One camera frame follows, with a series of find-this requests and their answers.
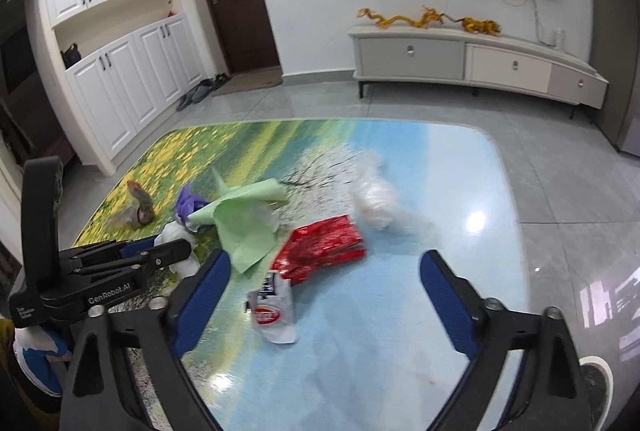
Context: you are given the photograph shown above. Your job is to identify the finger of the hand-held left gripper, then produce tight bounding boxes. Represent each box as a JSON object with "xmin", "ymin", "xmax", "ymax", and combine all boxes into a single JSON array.
[
  {"xmin": 60, "ymin": 235, "xmax": 162, "ymax": 268},
  {"xmin": 69, "ymin": 238, "xmax": 194, "ymax": 285}
]

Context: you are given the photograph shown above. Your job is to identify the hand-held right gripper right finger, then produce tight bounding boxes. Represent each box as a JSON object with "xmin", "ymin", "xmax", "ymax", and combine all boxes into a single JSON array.
[{"xmin": 419, "ymin": 250, "xmax": 601, "ymax": 431}]

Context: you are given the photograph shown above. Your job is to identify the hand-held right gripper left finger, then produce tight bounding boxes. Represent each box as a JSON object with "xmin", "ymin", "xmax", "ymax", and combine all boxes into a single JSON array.
[{"xmin": 59, "ymin": 250, "xmax": 233, "ymax": 431}]

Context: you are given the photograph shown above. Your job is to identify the white plastic bag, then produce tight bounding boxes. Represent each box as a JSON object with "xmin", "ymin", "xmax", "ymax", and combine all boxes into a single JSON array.
[{"xmin": 154, "ymin": 221, "xmax": 202, "ymax": 276}]

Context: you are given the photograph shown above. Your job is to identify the brown wrapper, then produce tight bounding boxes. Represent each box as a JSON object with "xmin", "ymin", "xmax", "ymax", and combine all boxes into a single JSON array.
[{"xmin": 106, "ymin": 180, "xmax": 157, "ymax": 230}]

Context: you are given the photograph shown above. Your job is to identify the purple wrapper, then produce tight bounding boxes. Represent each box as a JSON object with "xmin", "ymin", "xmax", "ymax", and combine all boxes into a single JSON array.
[{"xmin": 175, "ymin": 184, "xmax": 213, "ymax": 232}]

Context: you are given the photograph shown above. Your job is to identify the white packet with red label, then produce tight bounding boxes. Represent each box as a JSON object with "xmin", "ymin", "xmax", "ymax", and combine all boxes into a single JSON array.
[{"xmin": 246, "ymin": 270, "xmax": 297, "ymax": 345}]

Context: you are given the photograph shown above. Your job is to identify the light green paper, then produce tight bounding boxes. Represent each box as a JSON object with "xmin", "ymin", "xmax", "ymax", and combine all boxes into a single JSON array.
[{"xmin": 187, "ymin": 166, "xmax": 289, "ymax": 275}]

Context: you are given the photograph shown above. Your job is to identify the clear plastic bag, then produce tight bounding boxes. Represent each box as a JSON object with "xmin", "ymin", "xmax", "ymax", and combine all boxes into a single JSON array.
[{"xmin": 349, "ymin": 150, "xmax": 432, "ymax": 233}]

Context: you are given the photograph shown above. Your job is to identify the shiny red wrapper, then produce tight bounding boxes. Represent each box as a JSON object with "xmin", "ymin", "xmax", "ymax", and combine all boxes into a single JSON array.
[{"xmin": 272, "ymin": 214, "xmax": 367, "ymax": 285}]

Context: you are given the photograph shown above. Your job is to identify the white round trash bin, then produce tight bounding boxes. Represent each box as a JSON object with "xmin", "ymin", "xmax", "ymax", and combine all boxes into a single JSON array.
[{"xmin": 580, "ymin": 356, "xmax": 615, "ymax": 431}]

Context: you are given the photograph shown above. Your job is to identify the landscape print coffee table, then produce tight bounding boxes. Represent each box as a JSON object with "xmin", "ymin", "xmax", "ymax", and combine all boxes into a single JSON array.
[{"xmin": 65, "ymin": 118, "xmax": 531, "ymax": 431}]

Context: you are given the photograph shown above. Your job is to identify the blue white shoe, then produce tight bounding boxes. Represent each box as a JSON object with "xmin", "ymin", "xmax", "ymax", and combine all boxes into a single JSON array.
[{"xmin": 12, "ymin": 326, "xmax": 72, "ymax": 397}]

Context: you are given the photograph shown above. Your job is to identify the white hallway cabinet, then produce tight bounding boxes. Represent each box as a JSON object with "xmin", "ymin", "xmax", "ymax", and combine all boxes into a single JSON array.
[{"xmin": 37, "ymin": 0, "xmax": 206, "ymax": 177}]

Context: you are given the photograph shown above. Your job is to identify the brown doormat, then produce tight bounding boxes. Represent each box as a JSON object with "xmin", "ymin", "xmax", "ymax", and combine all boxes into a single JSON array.
[{"xmin": 212, "ymin": 66, "xmax": 283, "ymax": 96}]

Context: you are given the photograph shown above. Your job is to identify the white grey television cabinet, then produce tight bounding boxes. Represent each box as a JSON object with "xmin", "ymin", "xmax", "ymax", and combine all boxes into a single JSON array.
[{"xmin": 348, "ymin": 25, "xmax": 610, "ymax": 119}]

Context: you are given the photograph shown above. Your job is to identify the grey steel refrigerator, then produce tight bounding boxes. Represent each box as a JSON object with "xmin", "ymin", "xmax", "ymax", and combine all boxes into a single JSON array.
[{"xmin": 582, "ymin": 0, "xmax": 640, "ymax": 155}]

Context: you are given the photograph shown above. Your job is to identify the gold tiger ornament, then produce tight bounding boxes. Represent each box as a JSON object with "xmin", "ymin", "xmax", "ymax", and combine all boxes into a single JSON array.
[{"xmin": 460, "ymin": 16, "xmax": 502, "ymax": 36}]

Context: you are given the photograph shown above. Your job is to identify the gold dragon ornament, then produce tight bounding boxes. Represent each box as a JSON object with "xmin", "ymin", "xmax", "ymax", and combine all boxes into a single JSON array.
[{"xmin": 356, "ymin": 6, "xmax": 455, "ymax": 32}]

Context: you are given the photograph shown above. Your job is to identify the television cables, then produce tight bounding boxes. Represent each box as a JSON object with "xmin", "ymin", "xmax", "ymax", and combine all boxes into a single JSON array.
[{"xmin": 497, "ymin": 0, "xmax": 556, "ymax": 44}]

